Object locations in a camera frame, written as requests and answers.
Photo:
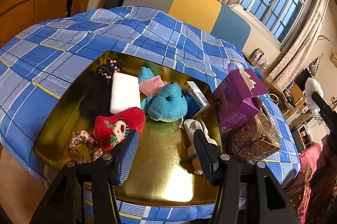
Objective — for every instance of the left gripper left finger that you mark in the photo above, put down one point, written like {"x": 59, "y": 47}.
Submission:
{"x": 122, "y": 158}

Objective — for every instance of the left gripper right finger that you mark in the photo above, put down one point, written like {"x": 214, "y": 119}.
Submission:
{"x": 209, "y": 157}

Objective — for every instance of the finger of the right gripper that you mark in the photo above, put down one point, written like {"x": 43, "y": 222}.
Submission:
{"x": 328, "y": 115}

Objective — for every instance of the white cloth sock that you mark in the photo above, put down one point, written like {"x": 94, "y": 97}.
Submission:
{"x": 194, "y": 129}

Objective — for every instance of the brown satin scrunchie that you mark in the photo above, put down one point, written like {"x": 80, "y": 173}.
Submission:
{"x": 83, "y": 147}

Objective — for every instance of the blue plush dolphin toy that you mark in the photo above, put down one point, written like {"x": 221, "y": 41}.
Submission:
{"x": 164, "y": 101}

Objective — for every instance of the white storage shelf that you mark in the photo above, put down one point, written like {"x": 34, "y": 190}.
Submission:
{"x": 305, "y": 133}

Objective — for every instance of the gold metal tin tray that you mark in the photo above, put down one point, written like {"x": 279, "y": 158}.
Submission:
{"x": 162, "y": 173}

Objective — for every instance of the brown wooden desk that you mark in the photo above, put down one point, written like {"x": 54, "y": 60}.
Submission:
{"x": 286, "y": 108}

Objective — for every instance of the red pink blanket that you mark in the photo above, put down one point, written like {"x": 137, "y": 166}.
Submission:
{"x": 313, "y": 191}

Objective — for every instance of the ornate silver tissue box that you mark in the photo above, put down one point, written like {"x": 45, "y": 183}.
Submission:
{"x": 256, "y": 140}

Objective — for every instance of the blue white small box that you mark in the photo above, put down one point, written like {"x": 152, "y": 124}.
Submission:
{"x": 196, "y": 101}

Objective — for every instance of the purple cardboard tissue box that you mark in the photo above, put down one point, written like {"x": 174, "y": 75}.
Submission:
{"x": 237, "y": 98}

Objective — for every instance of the white sponge block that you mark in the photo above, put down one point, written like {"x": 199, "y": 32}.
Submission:
{"x": 125, "y": 93}

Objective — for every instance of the beige right curtain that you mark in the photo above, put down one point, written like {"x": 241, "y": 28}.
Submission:
{"x": 293, "y": 61}

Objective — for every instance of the items on desk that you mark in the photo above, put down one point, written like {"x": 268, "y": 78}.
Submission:
{"x": 259, "y": 57}

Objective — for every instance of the blue plaid bed sheet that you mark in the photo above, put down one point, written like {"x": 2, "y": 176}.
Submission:
{"x": 39, "y": 64}

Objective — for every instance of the grey yellow blue headboard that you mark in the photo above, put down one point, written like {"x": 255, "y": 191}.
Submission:
{"x": 208, "y": 15}

